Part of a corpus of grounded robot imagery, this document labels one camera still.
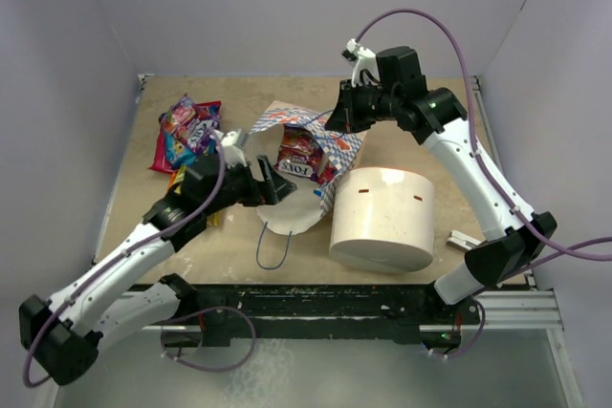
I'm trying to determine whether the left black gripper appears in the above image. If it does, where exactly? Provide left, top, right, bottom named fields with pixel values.
left=203, top=155, right=295, bottom=217

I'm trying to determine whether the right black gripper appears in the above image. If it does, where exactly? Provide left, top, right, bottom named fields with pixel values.
left=326, top=76, right=401, bottom=134

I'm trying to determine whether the red berry candy packet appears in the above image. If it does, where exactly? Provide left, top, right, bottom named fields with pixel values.
left=274, top=126, right=336, bottom=185

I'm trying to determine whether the orange fruit candy packet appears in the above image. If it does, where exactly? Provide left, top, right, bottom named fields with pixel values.
left=167, top=164, right=222, bottom=226

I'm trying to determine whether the purple snack packet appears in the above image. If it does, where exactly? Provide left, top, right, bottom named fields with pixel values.
left=160, top=94, right=221, bottom=155

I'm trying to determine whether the pink snack packet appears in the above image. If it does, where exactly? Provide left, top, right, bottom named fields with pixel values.
left=150, top=112, right=215, bottom=174

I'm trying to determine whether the blue fruit snack packet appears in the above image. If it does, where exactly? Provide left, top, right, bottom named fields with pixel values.
left=163, top=133, right=202, bottom=171

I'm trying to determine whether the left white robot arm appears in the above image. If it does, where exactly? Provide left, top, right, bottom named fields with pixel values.
left=18, top=154, right=296, bottom=388

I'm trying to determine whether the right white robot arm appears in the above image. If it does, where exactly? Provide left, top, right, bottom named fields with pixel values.
left=325, top=39, right=557, bottom=323

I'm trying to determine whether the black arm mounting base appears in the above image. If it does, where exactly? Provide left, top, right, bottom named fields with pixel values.
left=138, top=283, right=482, bottom=350

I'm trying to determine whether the white cylindrical container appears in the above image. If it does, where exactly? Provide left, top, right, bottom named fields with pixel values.
left=329, top=167, right=434, bottom=273

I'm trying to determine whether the small white metal clip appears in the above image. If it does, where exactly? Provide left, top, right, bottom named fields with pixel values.
left=447, top=230, right=481, bottom=252

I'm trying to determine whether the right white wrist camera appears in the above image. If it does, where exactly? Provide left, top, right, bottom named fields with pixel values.
left=341, top=38, right=380, bottom=87

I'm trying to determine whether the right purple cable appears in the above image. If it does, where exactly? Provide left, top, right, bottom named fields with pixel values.
left=356, top=9, right=612, bottom=360

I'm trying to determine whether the purple cable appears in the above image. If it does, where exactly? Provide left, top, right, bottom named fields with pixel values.
left=356, top=9, right=612, bottom=360
left=22, top=133, right=256, bottom=388

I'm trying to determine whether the aluminium rail frame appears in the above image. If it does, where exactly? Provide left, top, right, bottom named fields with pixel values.
left=35, top=74, right=587, bottom=408

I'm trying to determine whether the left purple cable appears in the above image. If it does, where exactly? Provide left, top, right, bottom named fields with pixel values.
left=22, top=133, right=256, bottom=388

